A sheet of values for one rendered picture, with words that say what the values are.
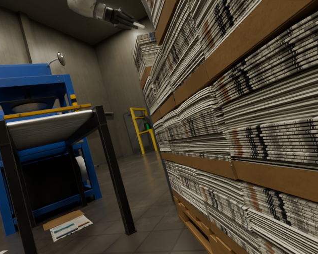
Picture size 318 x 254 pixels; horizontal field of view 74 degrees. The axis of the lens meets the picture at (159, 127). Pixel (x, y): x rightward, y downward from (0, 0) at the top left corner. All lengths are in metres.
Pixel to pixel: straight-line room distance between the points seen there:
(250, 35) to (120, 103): 11.04
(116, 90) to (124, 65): 1.39
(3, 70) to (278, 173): 2.83
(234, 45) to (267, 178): 0.23
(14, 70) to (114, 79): 8.99
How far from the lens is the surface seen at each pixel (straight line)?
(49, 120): 1.34
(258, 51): 0.36
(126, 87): 11.18
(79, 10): 1.43
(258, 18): 0.35
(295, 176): 0.36
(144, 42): 1.18
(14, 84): 2.77
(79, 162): 2.93
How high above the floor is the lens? 0.52
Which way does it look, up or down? 3 degrees up
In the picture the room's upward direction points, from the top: 16 degrees counter-clockwise
